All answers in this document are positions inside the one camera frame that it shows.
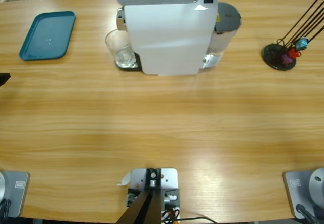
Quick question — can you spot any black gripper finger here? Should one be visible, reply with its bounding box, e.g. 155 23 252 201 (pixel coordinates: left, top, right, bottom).
0 73 12 88

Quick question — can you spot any clear drinking glass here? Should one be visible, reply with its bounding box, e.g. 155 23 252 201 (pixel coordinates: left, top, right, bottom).
105 29 137 69

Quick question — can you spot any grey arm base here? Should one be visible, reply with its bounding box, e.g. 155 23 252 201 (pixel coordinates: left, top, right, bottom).
0 170 31 219
282 167 324 219

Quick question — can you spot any white capsule coffee machine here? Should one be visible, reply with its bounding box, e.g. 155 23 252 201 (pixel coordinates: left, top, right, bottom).
116 0 218 77

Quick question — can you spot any blue coffee capsule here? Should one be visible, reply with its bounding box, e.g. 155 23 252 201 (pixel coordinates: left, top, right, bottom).
296 38 309 50

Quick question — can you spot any red coffee capsule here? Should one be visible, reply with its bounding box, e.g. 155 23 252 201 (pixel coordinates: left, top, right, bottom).
288 47 302 59

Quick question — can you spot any clear water tank dark lid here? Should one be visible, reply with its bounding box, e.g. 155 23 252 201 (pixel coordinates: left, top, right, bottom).
207 2 242 70

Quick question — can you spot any teal plastic serving tray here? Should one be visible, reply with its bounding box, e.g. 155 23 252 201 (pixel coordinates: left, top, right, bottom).
19 11 76 62

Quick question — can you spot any black capsule holder with rods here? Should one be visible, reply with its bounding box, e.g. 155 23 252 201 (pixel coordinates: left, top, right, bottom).
262 0 324 70

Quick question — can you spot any chrome and black drip tray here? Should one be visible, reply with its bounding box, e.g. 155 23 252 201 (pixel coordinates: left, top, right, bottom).
115 52 142 72

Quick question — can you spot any white paper tag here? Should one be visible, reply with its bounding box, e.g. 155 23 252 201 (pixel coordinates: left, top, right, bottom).
116 172 132 187

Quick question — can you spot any black base cable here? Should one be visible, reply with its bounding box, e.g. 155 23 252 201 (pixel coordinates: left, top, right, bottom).
295 203 321 224
0 198 12 219

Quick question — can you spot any dark camera mount post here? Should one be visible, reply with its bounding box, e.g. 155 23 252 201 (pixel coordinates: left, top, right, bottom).
116 167 163 224

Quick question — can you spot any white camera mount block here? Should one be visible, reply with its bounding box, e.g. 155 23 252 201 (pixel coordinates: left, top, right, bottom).
123 167 180 224

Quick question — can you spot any orange and black cable bundle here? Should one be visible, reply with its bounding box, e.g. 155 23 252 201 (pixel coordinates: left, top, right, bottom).
161 207 181 224

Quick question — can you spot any thin black cable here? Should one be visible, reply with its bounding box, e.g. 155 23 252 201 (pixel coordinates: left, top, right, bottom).
177 216 218 224

